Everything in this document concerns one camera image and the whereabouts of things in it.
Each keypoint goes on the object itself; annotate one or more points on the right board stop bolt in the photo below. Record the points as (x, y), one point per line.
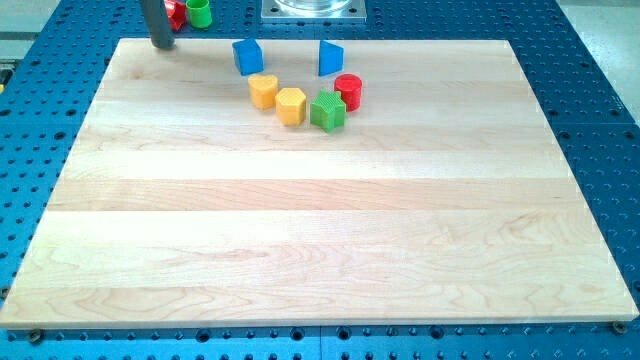
(619, 328)

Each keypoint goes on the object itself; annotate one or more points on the left board stop bolt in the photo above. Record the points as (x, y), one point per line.
(35, 336)

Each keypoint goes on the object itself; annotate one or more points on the red cylinder block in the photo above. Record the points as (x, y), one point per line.
(350, 88)

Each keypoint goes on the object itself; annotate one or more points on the green cylinder off board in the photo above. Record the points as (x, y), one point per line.
(199, 13)

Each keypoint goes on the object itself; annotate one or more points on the blue cube block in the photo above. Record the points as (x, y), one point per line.
(248, 56)

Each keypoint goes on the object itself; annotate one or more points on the yellow hexagon block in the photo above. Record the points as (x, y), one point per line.
(291, 106)

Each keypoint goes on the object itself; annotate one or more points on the red block off board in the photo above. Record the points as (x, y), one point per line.
(176, 13)

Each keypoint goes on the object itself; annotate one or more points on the board stop bolt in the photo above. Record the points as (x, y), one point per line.
(619, 328)
(35, 336)

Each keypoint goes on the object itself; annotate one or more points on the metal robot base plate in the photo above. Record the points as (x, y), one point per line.
(313, 10)

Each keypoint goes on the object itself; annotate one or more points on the light wooden board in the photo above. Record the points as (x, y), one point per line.
(444, 199)

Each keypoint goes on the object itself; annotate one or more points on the yellow heart block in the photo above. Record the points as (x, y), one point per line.
(263, 90)

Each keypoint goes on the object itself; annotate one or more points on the blue triangular prism block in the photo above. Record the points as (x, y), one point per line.
(330, 58)

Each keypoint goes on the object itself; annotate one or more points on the green star block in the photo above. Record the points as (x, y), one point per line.
(328, 110)

